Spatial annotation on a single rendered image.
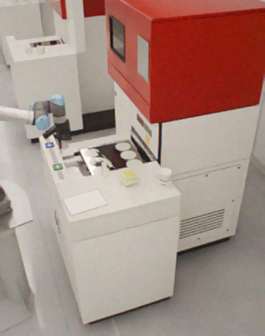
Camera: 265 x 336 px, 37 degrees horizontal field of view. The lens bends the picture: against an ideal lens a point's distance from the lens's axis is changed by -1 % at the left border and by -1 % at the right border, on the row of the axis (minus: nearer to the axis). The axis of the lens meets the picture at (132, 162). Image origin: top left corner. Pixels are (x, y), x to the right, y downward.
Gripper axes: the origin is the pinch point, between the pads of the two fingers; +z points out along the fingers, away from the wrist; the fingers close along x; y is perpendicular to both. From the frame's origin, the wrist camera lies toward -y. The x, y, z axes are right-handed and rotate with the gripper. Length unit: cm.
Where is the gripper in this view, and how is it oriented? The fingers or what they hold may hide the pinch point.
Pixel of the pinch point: (60, 151)
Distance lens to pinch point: 239.1
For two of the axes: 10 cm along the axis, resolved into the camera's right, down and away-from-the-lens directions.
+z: 0.1, 8.2, 5.7
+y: 9.6, -1.6, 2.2
